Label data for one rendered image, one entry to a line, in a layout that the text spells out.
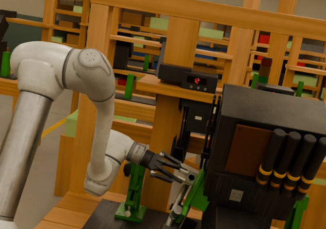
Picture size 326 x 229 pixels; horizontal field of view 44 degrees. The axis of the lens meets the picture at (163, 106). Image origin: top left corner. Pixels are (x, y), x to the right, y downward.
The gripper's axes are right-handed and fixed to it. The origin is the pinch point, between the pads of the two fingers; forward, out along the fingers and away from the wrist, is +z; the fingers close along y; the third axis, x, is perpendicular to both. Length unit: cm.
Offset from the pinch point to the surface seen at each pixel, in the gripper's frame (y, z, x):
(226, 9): 69, -15, -32
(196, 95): 32.6, -10.6, -11.9
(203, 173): -1.5, 5.0, -13.7
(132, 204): -13.9, -15.6, 21.5
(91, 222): -28.9, -28.4, 24.5
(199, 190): -5.9, 6.9, -7.5
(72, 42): 547, -371, 749
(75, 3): 656, -423, 723
